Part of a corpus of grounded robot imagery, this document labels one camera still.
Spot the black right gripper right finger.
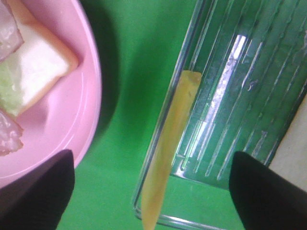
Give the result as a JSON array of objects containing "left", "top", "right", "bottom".
[{"left": 229, "top": 151, "right": 307, "bottom": 230}]

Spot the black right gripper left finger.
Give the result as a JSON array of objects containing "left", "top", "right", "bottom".
[{"left": 0, "top": 149, "right": 75, "bottom": 230}]

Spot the green lettuce leaf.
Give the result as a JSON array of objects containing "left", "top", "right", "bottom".
[{"left": 0, "top": 57, "right": 24, "bottom": 117}]

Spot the toy bread slice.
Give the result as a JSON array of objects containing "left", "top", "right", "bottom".
[
  {"left": 269, "top": 98, "right": 307, "bottom": 181},
  {"left": 5, "top": 0, "right": 79, "bottom": 115}
]

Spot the toy bacon strip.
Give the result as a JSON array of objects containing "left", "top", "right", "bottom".
[
  {"left": 0, "top": 109, "right": 23, "bottom": 156},
  {"left": 0, "top": 0, "right": 24, "bottom": 62}
]

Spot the pink round plate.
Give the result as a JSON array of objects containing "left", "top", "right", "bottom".
[{"left": 0, "top": 0, "right": 102, "bottom": 187}]

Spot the yellow toy cheese slice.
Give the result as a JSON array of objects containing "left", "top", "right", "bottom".
[{"left": 141, "top": 70, "right": 202, "bottom": 230}]

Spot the right clear plastic tray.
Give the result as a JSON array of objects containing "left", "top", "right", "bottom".
[{"left": 133, "top": 0, "right": 307, "bottom": 230}]

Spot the green tablecloth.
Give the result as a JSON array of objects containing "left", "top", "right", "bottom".
[{"left": 58, "top": 0, "right": 195, "bottom": 230}]

